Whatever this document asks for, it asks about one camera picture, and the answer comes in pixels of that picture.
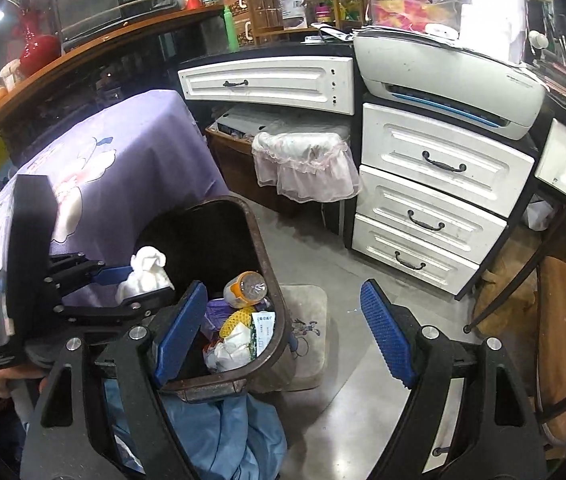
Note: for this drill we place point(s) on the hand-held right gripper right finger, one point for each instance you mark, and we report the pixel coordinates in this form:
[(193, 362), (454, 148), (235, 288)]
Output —
[(388, 340)]

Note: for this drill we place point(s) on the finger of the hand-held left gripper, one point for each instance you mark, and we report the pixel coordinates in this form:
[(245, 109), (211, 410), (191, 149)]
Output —
[(108, 312), (113, 275)]

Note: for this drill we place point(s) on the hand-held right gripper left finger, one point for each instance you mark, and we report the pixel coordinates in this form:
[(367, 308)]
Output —
[(183, 332)]

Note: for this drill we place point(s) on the white tissue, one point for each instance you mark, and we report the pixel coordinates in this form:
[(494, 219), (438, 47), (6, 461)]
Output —
[(145, 272)]

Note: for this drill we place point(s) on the white paper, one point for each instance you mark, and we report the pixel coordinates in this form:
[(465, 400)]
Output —
[(228, 352)]

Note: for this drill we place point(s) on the yellow mesh net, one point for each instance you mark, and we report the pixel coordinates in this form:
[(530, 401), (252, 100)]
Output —
[(235, 321)]

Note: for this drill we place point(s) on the orange-capped plastic bottle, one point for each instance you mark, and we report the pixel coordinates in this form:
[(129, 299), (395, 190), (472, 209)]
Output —
[(245, 287)]

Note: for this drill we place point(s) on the white and green medicine box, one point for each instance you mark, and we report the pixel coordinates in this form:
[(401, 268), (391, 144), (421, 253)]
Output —
[(263, 332)]

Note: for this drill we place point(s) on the dark brown trash bin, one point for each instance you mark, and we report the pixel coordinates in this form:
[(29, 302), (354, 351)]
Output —
[(188, 230)]

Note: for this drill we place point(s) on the blue cloth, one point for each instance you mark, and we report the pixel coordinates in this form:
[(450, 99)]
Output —
[(213, 435)]

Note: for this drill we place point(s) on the purple floral tablecloth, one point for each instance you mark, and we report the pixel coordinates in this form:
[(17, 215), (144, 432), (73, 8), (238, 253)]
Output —
[(138, 160)]

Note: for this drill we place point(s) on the white three-drawer cabinet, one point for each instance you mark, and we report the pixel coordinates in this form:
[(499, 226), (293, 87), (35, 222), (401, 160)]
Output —
[(438, 200)]

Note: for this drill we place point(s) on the white labelled jar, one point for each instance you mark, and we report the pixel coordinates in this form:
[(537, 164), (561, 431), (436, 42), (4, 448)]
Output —
[(11, 76)]

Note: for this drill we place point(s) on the red vase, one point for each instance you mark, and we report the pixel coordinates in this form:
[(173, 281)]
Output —
[(38, 50)]

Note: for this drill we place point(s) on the lace-covered stool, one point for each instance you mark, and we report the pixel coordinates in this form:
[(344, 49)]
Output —
[(308, 165)]

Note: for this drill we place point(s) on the wooden counter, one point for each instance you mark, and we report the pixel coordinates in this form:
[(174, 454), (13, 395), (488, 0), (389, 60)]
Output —
[(88, 55)]

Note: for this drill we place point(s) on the white flat box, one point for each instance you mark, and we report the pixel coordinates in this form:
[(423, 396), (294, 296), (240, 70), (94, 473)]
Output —
[(243, 122)]

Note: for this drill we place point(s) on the white wide drawer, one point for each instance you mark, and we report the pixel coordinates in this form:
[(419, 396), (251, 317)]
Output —
[(273, 82)]

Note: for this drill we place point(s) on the glass display case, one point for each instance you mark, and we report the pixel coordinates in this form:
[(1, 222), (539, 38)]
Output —
[(113, 0)]

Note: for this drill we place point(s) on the white printer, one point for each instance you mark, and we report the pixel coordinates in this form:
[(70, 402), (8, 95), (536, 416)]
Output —
[(443, 75)]

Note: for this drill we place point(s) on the green bottle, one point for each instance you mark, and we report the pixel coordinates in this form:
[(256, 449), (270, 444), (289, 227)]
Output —
[(230, 30)]

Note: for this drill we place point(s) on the wooden rack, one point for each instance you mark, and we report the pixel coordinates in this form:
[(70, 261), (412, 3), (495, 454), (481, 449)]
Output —
[(268, 5)]

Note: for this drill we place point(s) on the white printed pouch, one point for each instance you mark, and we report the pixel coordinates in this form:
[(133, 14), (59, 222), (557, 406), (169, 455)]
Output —
[(293, 0)]

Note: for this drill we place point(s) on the black metal chair frame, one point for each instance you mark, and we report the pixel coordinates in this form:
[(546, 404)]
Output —
[(563, 240)]

